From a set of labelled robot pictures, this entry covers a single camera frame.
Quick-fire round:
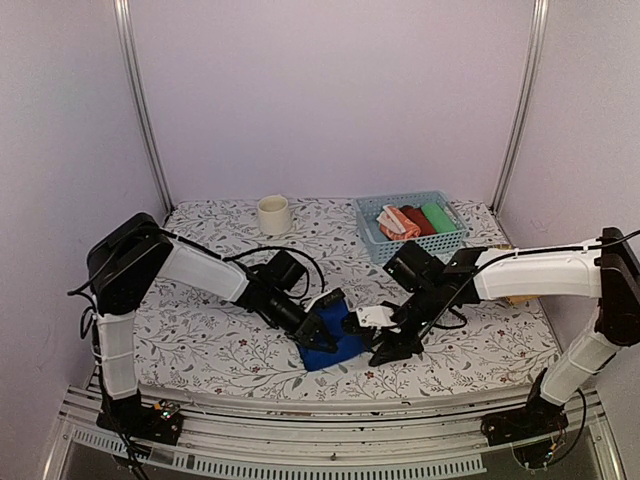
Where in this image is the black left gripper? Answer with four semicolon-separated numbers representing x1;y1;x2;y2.
265;290;338;355

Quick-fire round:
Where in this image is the blue towel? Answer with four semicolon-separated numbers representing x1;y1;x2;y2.
298;299;365;372

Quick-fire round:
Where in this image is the orange bunny pattern towel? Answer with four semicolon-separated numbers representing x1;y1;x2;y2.
376;205;421;241

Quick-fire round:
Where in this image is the light blue plastic basket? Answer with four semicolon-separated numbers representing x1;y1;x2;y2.
353;191;469;264

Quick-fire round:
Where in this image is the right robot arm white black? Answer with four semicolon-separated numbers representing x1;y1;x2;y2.
356;227;639;436

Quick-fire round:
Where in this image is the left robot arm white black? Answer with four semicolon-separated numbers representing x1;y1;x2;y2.
85;212;338;434

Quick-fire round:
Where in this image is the cream ceramic cup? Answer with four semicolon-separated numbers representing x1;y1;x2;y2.
257;195;292;235

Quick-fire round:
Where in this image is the yellow bamboo tray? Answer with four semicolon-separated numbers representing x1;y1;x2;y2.
505;295;536;305

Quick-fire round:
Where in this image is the green rolled towel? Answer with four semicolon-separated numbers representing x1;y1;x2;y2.
420;202;458;234

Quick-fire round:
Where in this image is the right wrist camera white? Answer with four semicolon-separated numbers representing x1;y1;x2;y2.
341;305;398;335

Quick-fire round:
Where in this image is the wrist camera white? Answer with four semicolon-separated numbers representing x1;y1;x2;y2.
341;305;398;335
304;288;345;314

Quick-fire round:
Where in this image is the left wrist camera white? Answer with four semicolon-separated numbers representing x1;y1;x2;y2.
304;288;345;314

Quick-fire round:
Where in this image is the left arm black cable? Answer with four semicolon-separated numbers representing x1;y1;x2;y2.
67;232;326;351

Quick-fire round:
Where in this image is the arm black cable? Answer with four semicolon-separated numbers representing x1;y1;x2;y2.
419;232;640;336
67;232;326;351

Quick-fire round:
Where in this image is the front aluminium rail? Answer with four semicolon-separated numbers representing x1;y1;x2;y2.
44;384;626;480

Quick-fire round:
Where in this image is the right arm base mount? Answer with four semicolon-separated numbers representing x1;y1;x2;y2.
480;397;569;446

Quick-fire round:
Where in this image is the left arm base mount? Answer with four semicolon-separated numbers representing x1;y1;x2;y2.
96;393;184;446

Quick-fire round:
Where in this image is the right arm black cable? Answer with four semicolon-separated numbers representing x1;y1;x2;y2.
419;232;640;336

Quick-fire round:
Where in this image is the right aluminium frame post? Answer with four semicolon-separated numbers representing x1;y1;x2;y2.
490;0;550;216

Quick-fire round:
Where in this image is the aluminium frame post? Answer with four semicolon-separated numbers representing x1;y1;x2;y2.
490;0;550;216
113;0;174;215

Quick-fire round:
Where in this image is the left aluminium frame post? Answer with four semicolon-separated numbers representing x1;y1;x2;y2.
113;0;174;215

